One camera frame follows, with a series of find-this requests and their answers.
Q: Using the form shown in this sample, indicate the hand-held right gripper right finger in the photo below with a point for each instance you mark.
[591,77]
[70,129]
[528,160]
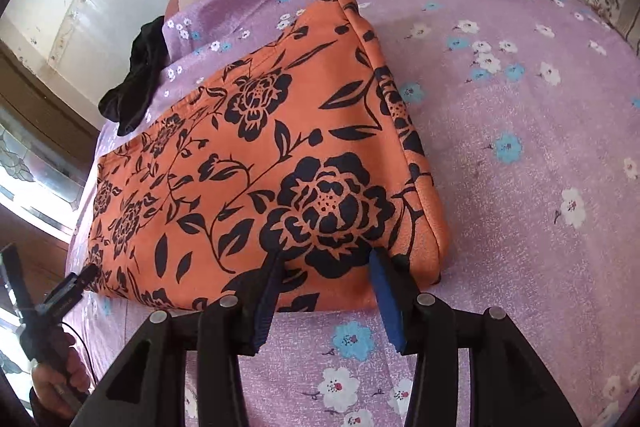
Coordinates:
[385,302]

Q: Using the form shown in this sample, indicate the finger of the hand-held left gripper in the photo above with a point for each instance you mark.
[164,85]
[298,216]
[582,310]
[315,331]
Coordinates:
[75,284]

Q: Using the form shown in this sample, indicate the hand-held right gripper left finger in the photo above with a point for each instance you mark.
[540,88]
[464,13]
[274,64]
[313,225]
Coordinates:
[267,302]

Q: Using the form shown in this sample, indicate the orange black floral garment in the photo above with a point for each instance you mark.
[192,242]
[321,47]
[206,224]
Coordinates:
[250,157]

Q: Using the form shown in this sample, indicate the person's left hand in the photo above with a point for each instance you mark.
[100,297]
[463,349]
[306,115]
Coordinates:
[50,394]

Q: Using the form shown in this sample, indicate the wooden stained glass door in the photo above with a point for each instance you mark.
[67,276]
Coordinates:
[35,167]

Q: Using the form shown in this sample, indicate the black crumpled cloth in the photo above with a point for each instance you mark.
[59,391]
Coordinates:
[135,82]

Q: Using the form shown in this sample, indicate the purple floral bed sheet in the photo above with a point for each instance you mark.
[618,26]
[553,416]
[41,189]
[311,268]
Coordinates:
[500,107]

